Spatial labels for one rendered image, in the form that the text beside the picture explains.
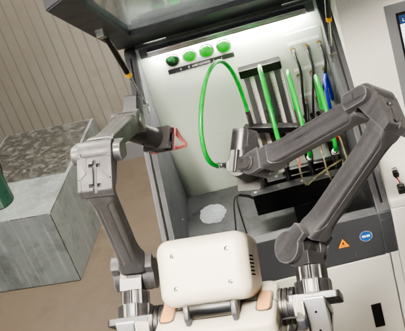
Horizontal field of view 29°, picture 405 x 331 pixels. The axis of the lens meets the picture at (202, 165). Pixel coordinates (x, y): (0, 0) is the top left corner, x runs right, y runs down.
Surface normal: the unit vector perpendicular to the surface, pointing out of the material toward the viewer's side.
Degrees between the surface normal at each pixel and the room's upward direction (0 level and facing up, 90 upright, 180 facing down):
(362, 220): 90
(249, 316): 8
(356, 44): 76
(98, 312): 0
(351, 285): 90
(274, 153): 46
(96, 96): 90
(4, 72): 90
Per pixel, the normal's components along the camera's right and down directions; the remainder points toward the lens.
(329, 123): -0.76, -0.13
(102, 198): 0.02, 0.76
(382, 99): 0.60, -0.52
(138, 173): -0.27, -0.82
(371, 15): -0.04, 0.30
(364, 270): 0.04, 0.51
